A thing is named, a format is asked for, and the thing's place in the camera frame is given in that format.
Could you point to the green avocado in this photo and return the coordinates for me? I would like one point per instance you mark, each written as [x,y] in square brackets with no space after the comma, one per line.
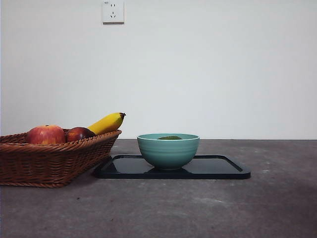
[169,138]

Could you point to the teal ceramic bowl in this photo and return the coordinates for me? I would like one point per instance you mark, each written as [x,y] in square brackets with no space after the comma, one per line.
[168,153]

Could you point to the yellow banana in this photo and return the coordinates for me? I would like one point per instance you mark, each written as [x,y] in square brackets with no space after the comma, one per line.
[106,124]

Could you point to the black rectangular tray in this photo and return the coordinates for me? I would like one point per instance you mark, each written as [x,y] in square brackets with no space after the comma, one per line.
[218,168]

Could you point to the dark red plum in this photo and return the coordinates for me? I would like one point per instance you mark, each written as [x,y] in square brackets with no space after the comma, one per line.
[79,134]

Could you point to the red yellow apple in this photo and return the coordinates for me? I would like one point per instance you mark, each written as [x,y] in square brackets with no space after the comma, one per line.
[45,135]

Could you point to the brown wicker basket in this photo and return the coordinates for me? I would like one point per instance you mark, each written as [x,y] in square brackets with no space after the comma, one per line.
[49,163]

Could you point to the white wall socket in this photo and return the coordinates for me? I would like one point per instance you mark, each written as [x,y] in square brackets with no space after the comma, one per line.
[113,12]

